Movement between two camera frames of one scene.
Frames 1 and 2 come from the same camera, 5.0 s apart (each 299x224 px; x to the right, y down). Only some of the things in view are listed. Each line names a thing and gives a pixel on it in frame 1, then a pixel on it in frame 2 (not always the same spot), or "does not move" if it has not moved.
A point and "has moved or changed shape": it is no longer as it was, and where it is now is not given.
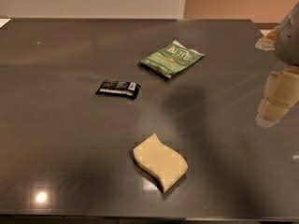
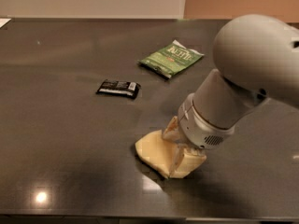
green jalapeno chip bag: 171,59 does not move
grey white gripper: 289,44 → 199,128
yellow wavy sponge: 157,160 has moved or changed shape
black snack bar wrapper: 120,88 does not move
